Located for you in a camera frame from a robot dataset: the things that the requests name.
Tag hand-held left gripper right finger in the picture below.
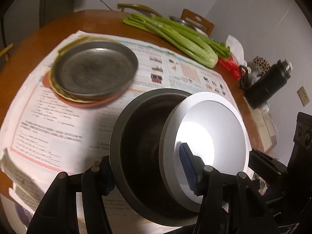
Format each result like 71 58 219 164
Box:
179 143 281 234

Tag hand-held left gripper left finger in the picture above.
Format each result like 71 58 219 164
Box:
27 156 116 234

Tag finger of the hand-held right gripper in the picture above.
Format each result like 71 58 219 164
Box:
249 148 289 183

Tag red paper bowl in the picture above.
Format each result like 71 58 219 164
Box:
158 92 250 212

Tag stainless steel bowl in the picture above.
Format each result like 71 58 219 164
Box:
109 89 203 227

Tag orange plastic plate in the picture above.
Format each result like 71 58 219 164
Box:
41 73 127 109

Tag round metal plate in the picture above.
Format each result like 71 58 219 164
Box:
51 41 139 101

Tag yellow shell-shaped plate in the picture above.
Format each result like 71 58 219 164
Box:
47 36 122 103

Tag clear plastic sheet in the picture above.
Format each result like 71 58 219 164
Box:
246 97 278 152

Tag stack of printed paper sheets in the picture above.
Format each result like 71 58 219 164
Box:
0 30 237 234

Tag black thermos bottle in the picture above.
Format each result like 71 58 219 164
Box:
245 59 293 110

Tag dried seed pods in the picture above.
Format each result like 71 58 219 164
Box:
253 57 271 71

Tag red tissue packet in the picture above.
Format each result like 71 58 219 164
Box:
217 35 245 80

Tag green celery bunch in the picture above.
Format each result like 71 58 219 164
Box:
122 13 218 69
146 17 231 59

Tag white bowl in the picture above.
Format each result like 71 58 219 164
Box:
192 26 207 36

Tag steel basin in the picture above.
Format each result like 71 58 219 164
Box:
169 16 193 26

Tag curved wooden chair back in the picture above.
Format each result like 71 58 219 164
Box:
117 3 162 17

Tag curved-back wooden chair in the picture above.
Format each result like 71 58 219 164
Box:
0 43 14 61

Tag grey refrigerator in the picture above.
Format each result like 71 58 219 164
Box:
0 0 58 44

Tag beige wall socket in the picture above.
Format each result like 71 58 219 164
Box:
297 86 310 107

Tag black bottle strap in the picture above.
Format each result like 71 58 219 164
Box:
238 65 251 90

